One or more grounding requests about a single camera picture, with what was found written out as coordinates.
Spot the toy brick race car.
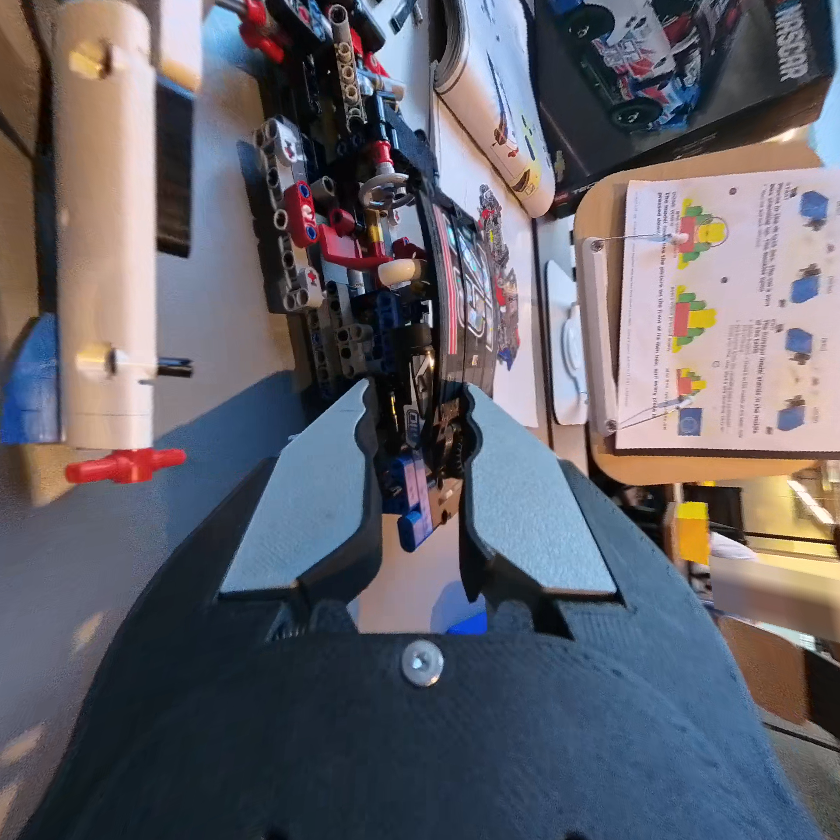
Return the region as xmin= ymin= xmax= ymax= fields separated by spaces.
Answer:
xmin=236 ymin=0 xmax=521 ymax=552

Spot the open instruction booklet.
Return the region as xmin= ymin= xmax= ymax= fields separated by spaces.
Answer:
xmin=430 ymin=0 xmax=559 ymax=429

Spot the blue plastic object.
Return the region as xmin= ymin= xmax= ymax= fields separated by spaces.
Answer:
xmin=430 ymin=581 xmax=490 ymax=636

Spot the white brick side panel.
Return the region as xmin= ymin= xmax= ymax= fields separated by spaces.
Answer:
xmin=0 ymin=0 xmax=201 ymax=487

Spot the wooden board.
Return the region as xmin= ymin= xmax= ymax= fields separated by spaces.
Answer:
xmin=573 ymin=141 xmax=840 ymax=488

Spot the toy car set box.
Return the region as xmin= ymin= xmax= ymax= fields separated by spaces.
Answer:
xmin=532 ymin=0 xmax=836 ymax=219

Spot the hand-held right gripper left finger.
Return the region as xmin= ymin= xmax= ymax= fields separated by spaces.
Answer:
xmin=218 ymin=378 xmax=385 ymax=606

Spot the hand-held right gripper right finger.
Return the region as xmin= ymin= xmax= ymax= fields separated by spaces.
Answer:
xmin=459 ymin=384 xmax=618 ymax=601

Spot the white stand base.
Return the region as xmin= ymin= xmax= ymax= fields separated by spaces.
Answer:
xmin=545 ymin=259 xmax=593 ymax=427

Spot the printed instruction sheet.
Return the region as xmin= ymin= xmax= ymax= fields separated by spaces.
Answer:
xmin=616 ymin=167 xmax=840 ymax=455

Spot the yellow box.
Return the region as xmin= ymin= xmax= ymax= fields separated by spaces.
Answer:
xmin=676 ymin=502 xmax=713 ymax=567

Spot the white bracket bar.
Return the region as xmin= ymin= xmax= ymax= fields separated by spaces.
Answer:
xmin=576 ymin=235 xmax=622 ymax=435

